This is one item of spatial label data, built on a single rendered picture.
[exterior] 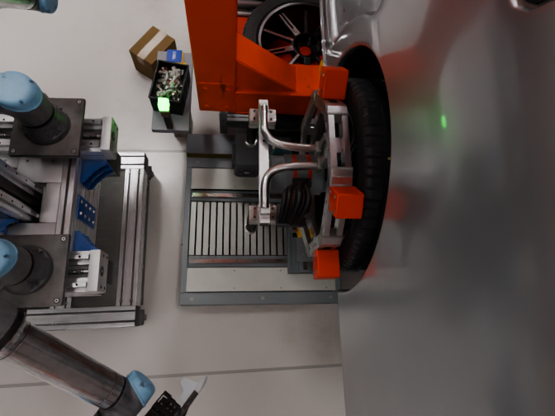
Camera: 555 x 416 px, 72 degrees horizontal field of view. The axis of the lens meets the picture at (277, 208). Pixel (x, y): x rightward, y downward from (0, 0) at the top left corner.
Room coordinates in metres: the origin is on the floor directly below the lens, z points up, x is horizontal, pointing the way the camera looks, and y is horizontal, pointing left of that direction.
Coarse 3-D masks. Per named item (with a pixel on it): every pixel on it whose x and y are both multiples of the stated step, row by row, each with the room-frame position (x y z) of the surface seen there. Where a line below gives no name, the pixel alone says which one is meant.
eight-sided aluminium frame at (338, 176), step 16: (320, 112) 0.80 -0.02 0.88; (336, 112) 0.66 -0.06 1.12; (304, 128) 0.78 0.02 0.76; (336, 160) 0.51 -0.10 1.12; (336, 176) 0.47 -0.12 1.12; (352, 176) 0.49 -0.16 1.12; (336, 224) 0.38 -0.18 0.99; (304, 240) 0.38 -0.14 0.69; (320, 240) 0.32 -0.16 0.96; (336, 240) 0.34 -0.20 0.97
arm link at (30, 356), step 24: (0, 312) -0.12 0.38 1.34; (24, 312) -0.12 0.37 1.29; (0, 336) -0.16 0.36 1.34; (24, 336) -0.15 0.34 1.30; (48, 336) -0.14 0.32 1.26; (0, 360) -0.20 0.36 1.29; (24, 360) -0.19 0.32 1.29; (48, 360) -0.18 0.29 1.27; (72, 360) -0.17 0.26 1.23; (96, 360) -0.17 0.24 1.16; (72, 384) -0.21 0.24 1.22; (96, 384) -0.20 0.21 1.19; (120, 384) -0.20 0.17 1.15; (144, 384) -0.19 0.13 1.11; (120, 408) -0.24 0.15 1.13
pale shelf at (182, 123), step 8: (160, 56) 1.03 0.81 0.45; (184, 56) 1.08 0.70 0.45; (192, 64) 1.07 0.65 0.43; (184, 112) 0.80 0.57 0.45; (152, 120) 0.71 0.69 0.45; (160, 120) 0.72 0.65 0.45; (176, 120) 0.75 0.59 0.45; (184, 120) 0.77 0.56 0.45; (152, 128) 0.67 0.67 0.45; (160, 128) 0.68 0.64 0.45; (176, 128) 0.71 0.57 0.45; (184, 128) 0.73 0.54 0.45
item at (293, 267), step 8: (288, 232) 0.53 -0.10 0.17; (288, 240) 0.49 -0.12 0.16; (288, 248) 0.45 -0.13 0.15; (288, 256) 0.42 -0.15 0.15; (288, 264) 0.38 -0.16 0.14; (296, 264) 0.39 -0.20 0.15; (304, 264) 0.40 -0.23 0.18; (312, 264) 0.43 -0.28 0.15; (288, 272) 0.34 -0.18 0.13; (296, 272) 0.36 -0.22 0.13; (304, 272) 0.37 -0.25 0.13; (312, 272) 0.39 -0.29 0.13; (344, 272) 0.45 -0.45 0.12; (352, 272) 0.47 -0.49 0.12
